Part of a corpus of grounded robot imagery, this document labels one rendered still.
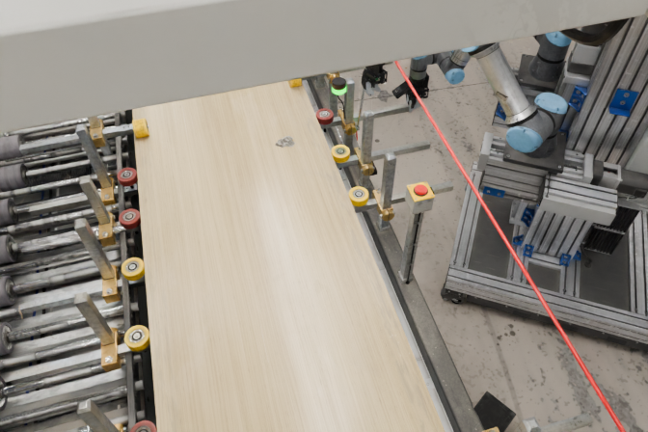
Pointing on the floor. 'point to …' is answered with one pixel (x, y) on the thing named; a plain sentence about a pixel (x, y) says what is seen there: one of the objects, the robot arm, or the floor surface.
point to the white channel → (282, 16)
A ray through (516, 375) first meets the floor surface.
